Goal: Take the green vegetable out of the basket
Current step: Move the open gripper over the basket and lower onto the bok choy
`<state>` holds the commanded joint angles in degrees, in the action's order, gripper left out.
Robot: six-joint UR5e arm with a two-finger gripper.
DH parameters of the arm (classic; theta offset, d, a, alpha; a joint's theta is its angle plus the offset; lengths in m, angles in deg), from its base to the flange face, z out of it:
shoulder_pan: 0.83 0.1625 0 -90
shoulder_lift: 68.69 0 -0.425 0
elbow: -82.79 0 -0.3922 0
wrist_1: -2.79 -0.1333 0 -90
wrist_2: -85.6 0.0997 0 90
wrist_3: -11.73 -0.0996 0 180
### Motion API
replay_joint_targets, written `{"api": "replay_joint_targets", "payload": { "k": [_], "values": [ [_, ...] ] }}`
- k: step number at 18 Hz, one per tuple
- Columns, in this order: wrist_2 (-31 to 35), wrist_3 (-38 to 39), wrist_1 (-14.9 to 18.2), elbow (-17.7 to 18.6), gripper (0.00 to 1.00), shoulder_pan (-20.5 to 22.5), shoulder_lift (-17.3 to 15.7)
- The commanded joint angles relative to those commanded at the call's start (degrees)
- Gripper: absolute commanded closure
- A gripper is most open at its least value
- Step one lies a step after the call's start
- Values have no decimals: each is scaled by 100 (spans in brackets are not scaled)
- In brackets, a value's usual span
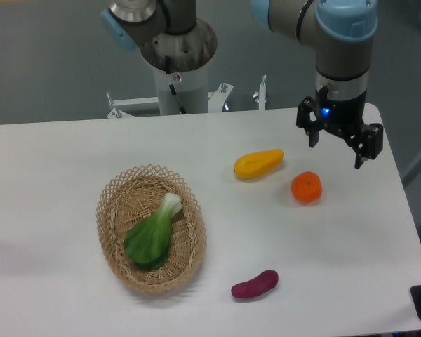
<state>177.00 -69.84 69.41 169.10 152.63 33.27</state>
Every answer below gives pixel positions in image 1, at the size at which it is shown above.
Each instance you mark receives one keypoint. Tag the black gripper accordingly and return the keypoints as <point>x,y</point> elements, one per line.
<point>338,108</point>

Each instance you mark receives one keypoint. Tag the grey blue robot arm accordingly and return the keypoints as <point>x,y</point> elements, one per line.
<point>178,45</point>

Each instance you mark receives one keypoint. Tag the woven wicker basket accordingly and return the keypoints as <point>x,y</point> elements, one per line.
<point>134,195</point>

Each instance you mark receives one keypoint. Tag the green bok choy vegetable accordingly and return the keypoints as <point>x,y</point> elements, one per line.
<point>148,243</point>

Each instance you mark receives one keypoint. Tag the orange tangerine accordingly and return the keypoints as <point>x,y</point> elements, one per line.
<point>306,187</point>

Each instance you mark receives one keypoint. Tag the yellow papaya fruit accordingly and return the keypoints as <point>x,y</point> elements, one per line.
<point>257,164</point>

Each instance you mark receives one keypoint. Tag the purple sweet potato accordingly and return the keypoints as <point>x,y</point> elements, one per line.
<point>257,286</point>

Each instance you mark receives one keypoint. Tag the white metal base frame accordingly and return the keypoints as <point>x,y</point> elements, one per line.
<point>138,107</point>

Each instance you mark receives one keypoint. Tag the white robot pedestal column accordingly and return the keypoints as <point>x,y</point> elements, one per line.
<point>191,87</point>

